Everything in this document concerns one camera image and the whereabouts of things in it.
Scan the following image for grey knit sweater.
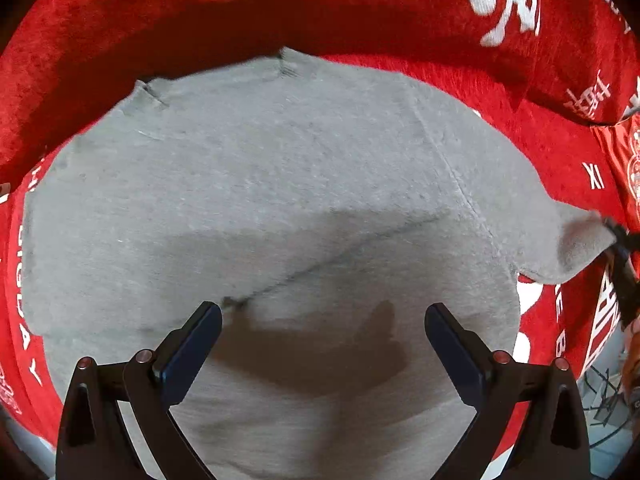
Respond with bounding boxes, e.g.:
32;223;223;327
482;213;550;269
22;46;618;480

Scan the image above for red printed sofa cover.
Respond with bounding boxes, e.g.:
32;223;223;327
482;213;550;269
0;0;640;463

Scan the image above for red patterned cushion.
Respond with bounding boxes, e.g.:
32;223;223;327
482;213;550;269
590;114;640;233

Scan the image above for black wire rack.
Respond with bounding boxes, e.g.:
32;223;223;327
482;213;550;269
580;364;637;433

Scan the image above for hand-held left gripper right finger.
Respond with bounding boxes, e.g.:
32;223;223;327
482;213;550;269
424;302;591;480

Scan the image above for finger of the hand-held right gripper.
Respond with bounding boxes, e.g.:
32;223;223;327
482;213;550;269
601;217;640;328

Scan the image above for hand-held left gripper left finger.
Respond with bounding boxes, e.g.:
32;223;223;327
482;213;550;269
55;301;223;480

